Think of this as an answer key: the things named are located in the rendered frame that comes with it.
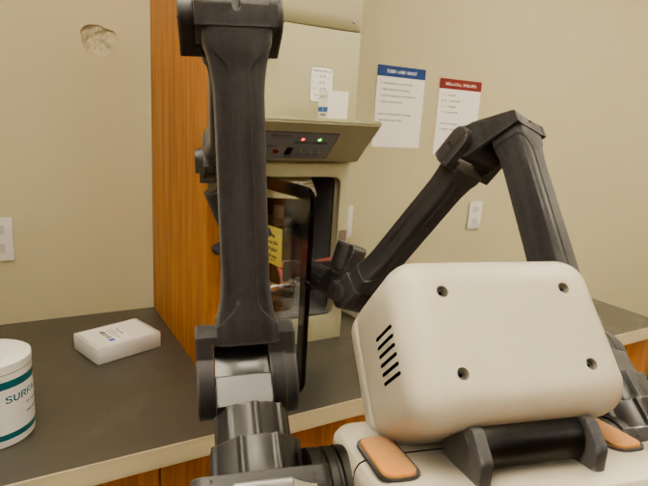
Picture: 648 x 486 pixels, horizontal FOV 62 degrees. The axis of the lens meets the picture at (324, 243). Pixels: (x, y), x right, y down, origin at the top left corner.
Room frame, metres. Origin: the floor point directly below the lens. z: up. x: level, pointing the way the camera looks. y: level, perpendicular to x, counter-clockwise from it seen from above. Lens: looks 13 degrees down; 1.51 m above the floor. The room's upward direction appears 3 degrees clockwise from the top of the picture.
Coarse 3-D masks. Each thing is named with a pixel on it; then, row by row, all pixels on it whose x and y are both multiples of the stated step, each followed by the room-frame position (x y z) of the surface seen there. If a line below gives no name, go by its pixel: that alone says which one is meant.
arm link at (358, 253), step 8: (336, 248) 1.11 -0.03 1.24; (344, 248) 1.10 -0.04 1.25; (352, 248) 1.08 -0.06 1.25; (360, 248) 1.09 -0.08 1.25; (336, 256) 1.10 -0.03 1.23; (344, 256) 1.09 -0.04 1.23; (352, 256) 1.08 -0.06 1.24; (360, 256) 1.09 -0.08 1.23; (336, 264) 1.09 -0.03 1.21; (344, 264) 1.08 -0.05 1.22; (352, 264) 1.08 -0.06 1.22; (344, 272) 1.07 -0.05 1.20; (336, 288) 1.03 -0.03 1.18; (344, 288) 1.02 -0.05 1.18; (328, 296) 1.05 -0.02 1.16; (336, 296) 1.02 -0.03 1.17; (344, 296) 1.01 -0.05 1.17
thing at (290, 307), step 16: (272, 192) 1.05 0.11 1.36; (288, 192) 1.00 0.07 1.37; (304, 192) 0.95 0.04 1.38; (272, 208) 1.05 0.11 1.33; (288, 208) 1.00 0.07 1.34; (304, 208) 0.95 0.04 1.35; (272, 224) 1.04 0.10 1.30; (288, 224) 0.99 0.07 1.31; (304, 224) 0.95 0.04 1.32; (288, 240) 0.99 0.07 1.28; (304, 240) 0.95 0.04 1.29; (288, 256) 0.99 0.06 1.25; (304, 256) 0.95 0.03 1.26; (272, 272) 1.04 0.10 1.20; (288, 272) 0.99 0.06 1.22; (304, 272) 0.94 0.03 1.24; (304, 288) 0.94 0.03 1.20; (288, 304) 0.98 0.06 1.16; (304, 304) 0.94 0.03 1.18; (304, 320) 0.94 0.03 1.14; (304, 336) 0.94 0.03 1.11; (304, 352) 0.94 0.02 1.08; (304, 368) 0.94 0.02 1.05
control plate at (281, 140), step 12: (276, 132) 1.15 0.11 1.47; (288, 132) 1.17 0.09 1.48; (300, 132) 1.18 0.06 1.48; (276, 144) 1.18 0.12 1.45; (288, 144) 1.20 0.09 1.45; (300, 144) 1.21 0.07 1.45; (312, 144) 1.22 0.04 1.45; (324, 144) 1.24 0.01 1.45; (276, 156) 1.21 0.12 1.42; (288, 156) 1.23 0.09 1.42; (300, 156) 1.24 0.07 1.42; (312, 156) 1.26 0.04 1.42; (324, 156) 1.27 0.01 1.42
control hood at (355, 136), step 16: (272, 128) 1.14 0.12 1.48; (288, 128) 1.16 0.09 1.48; (304, 128) 1.18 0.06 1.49; (320, 128) 1.19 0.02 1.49; (336, 128) 1.21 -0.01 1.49; (352, 128) 1.23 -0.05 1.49; (368, 128) 1.25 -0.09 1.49; (336, 144) 1.25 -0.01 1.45; (352, 144) 1.28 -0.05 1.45; (368, 144) 1.30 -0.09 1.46; (272, 160) 1.23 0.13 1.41; (288, 160) 1.25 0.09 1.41; (304, 160) 1.27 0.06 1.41; (320, 160) 1.28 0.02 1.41; (336, 160) 1.30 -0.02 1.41; (352, 160) 1.33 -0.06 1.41
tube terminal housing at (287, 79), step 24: (288, 24) 1.26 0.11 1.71; (288, 48) 1.26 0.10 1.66; (312, 48) 1.30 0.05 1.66; (336, 48) 1.33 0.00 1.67; (288, 72) 1.27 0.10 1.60; (336, 72) 1.33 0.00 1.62; (264, 96) 1.24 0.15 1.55; (288, 96) 1.27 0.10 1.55; (288, 168) 1.27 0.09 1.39; (312, 168) 1.30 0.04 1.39; (336, 168) 1.34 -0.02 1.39; (336, 192) 1.37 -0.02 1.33; (336, 216) 1.37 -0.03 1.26; (336, 240) 1.38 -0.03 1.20; (336, 312) 1.35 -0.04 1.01; (312, 336) 1.32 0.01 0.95; (336, 336) 1.35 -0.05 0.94
